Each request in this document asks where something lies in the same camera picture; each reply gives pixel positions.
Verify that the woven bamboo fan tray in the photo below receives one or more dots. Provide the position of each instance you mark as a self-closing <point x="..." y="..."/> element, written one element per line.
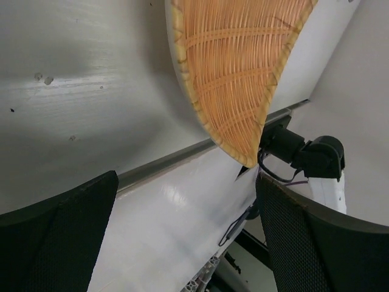
<point x="229" y="57"/>

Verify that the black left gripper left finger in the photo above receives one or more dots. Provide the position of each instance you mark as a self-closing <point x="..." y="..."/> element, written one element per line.
<point x="53" y="245"/>

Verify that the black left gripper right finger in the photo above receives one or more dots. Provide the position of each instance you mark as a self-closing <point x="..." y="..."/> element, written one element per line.
<point x="314" y="248"/>

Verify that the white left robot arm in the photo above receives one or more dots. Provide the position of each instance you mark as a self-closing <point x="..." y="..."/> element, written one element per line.
<point x="320" y="160"/>

